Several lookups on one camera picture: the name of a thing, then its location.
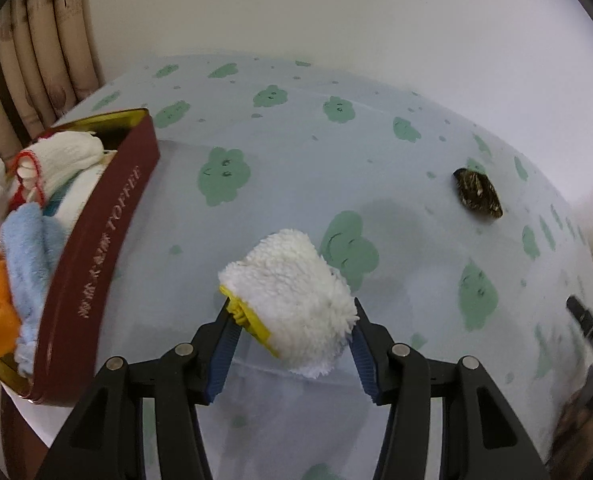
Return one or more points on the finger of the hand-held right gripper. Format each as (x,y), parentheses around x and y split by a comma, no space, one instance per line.
(588,327)

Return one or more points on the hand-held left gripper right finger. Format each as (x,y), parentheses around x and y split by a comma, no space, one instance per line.
(364,360)

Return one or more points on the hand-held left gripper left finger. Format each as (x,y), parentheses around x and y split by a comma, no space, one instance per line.
(221,355)

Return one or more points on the white fluffy plush item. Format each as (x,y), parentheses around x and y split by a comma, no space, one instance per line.
(296,290)

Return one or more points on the dark red tin box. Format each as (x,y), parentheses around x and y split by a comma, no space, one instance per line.
(101,270)

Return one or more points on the white socks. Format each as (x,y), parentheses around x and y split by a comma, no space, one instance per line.
(79,200)

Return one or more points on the light blue towel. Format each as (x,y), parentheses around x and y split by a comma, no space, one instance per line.
(26,250)

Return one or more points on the white sock with red trim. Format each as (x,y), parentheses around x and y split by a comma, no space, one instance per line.
(66,155)

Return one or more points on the green cloud printed tablecloth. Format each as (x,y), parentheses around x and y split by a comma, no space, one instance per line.
(326,160)

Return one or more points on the round wooden table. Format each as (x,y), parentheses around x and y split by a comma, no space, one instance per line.
(21,440)

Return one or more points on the beige patterned curtain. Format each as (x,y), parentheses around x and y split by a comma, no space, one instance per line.
(41,35)

